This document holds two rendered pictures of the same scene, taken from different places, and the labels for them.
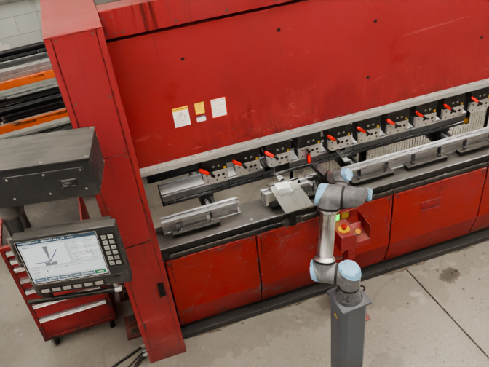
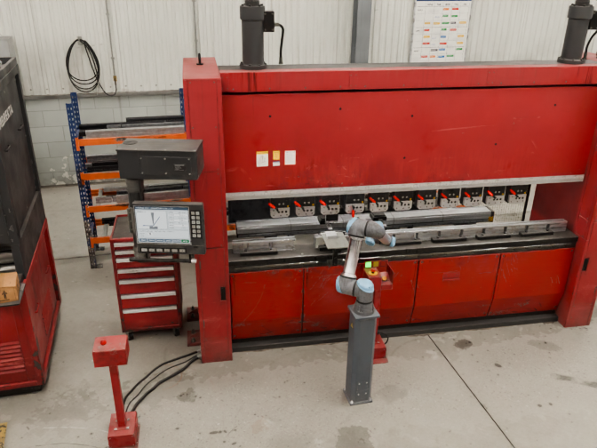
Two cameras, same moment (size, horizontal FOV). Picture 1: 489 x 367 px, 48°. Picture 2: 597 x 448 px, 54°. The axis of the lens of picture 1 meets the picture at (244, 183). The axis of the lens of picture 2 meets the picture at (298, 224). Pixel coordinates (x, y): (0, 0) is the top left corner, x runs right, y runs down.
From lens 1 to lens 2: 1.56 m
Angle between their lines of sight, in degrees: 13
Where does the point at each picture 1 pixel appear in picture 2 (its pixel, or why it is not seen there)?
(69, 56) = (195, 94)
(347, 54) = (389, 136)
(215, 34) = (295, 103)
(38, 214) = not seen: hidden behind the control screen
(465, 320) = (466, 375)
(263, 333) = (298, 358)
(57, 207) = not seen: hidden behind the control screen
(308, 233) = not seen: hidden behind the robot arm
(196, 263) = (253, 281)
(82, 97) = (198, 124)
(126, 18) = (237, 80)
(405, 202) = (429, 268)
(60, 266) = (158, 231)
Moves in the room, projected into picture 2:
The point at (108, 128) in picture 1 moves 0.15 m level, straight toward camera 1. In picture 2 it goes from (210, 149) to (211, 156)
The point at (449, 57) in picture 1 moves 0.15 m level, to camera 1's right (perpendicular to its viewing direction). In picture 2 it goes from (469, 155) to (489, 156)
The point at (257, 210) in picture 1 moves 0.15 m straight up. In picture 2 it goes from (308, 249) to (309, 233)
